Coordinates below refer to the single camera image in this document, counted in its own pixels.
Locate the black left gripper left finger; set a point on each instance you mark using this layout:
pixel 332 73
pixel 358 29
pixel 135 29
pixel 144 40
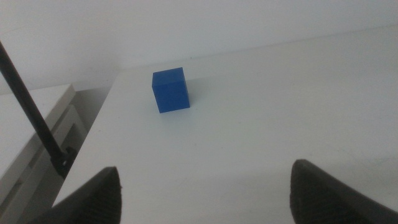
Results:
pixel 96 202

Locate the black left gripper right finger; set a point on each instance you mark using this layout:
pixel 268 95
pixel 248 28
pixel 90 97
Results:
pixel 320 202

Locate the blue cube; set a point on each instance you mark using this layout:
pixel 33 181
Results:
pixel 171 91

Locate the white side furniture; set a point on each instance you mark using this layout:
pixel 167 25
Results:
pixel 18 130

